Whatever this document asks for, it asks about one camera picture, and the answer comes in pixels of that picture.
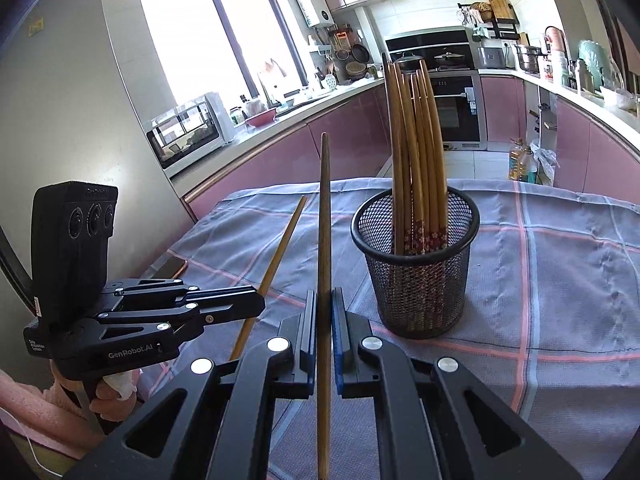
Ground person's left forearm pink sleeve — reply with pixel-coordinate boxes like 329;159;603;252
0;367;108;461

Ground pink canister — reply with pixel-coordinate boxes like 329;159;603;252
544;26;567;56

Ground steel stock pot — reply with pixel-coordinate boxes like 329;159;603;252
515;44;542;72

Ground black wok with lid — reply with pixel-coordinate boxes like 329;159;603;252
395;52;426;72

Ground black wall rack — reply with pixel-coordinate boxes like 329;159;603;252
457;0;518;41

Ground steel thermos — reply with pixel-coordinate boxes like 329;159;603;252
574;58;593;92

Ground dark smartphone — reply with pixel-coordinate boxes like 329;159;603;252
150;257;189;281

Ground thin white cable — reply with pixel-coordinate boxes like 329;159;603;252
0;405;66;479

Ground pink lower cabinets short run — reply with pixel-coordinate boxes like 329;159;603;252
480;72;640;206

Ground person's left hand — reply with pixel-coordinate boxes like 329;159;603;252
90;370;139;419

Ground steel sink faucet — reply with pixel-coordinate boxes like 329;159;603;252
257;71;277;109

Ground grey refrigerator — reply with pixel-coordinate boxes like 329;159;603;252
0;0;198;306

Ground hanging frying pans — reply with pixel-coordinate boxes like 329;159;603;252
335;42;371;66

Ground clear plastic bag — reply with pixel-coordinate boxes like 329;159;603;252
530;140;557;186

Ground kitchen window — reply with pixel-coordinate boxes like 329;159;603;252
137;0;306;126

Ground wooden chopstick with floral end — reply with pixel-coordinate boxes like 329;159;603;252
316;132;333;480
227;195;308;362

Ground silver countertop appliance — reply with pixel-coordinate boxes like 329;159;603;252
477;46;506;69

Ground red bowl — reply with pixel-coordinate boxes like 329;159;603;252
246;107;277;128

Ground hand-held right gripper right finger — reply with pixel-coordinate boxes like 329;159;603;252
331;287;583;480

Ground blue plaid tablecloth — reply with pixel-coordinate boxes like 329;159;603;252
135;176;640;480

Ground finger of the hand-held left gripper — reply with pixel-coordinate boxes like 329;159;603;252
96;302;267;337
102;280;266;312

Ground black mesh holder cup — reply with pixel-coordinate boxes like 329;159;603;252
350;186;481;340

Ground white toaster oven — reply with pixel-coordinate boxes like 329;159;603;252
146;91;236;171

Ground yellow oil bottle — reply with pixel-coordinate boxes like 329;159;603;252
507;139;526;181

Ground pink lower cabinets long run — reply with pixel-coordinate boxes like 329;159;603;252
182;80;401;221

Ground white water heater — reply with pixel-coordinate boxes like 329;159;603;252
292;0;335;28

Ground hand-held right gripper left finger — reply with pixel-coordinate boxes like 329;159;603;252
62;287;318;480

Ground black built-in oven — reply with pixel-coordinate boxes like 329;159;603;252
427;71;488;151

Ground bundle of wooden chopsticks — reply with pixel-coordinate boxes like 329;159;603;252
381;52;449;256

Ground green appliance under plastic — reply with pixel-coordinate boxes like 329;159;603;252
577;40;623;93

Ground black range hood stove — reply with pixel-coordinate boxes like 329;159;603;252
384;31;476;72

